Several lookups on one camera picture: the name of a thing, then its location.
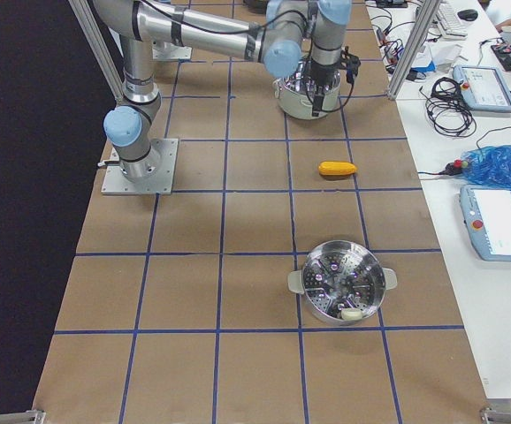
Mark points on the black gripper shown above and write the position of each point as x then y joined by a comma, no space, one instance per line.
322,75

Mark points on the yellow corn cob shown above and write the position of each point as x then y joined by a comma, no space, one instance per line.
336,169

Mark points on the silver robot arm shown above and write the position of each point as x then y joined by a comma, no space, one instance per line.
276,44

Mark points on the pale green electric pot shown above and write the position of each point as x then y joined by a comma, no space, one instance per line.
295,93

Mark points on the white keyboard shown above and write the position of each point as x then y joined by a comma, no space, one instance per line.
448,23

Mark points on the upper teach pendant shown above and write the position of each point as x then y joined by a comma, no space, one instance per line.
483,88

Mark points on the teach pendant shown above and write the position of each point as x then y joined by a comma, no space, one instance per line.
483,88
487,216

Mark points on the black computer mouse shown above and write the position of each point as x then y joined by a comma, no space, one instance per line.
468,15

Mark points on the blue plastic bag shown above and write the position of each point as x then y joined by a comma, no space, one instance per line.
488,166

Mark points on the steel steamer basket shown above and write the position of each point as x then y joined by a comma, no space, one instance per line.
342,282

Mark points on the lower teach pendant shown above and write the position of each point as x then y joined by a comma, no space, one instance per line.
487,216

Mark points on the aluminium frame post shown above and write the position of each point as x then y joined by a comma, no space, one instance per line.
427,12

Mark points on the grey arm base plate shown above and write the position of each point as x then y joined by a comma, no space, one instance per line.
152,175

